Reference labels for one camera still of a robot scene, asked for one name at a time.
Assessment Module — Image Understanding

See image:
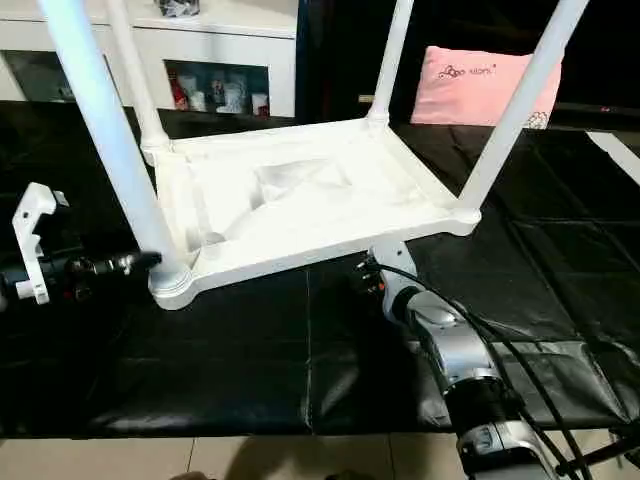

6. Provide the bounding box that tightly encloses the white plastic table top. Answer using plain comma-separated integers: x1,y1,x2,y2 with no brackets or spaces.
141,115,484,312

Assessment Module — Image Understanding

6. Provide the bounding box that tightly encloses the white plastic table leg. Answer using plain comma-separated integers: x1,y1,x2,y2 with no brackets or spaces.
457,0,592,224
106,0,174,154
366,0,415,126
35,0,194,296

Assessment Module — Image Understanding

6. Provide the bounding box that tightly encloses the black work mat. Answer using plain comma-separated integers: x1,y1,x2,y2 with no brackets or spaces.
0,99,640,441

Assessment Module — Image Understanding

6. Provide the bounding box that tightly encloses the pink pillow with print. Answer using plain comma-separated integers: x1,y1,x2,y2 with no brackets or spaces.
410,45,564,132

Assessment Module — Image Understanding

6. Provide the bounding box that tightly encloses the white cabinet with glass doors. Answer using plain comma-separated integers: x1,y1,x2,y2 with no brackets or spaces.
0,0,299,119

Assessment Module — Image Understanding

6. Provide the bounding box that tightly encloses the dark bundle of small items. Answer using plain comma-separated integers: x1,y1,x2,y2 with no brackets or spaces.
157,0,201,16

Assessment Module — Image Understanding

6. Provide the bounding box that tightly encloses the black low cabinet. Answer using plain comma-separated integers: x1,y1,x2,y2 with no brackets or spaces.
554,102,640,132

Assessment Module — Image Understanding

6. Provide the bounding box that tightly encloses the white flat board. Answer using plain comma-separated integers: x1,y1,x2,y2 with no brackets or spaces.
587,130,640,176

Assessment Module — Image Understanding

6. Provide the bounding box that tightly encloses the black tripod stand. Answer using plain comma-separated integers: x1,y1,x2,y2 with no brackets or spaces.
579,424,640,466

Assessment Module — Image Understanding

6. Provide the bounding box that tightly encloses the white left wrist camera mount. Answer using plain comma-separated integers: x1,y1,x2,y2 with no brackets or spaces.
10,182,71,305

